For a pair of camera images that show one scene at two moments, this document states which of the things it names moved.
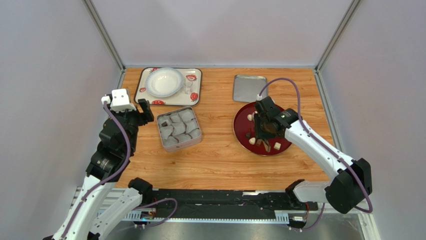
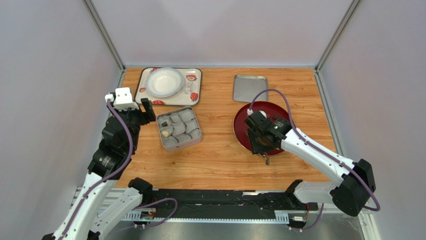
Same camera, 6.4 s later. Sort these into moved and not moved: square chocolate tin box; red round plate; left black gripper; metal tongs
Moved: metal tongs
Not moved: red round plate; square chocolate tin box; left black gripper
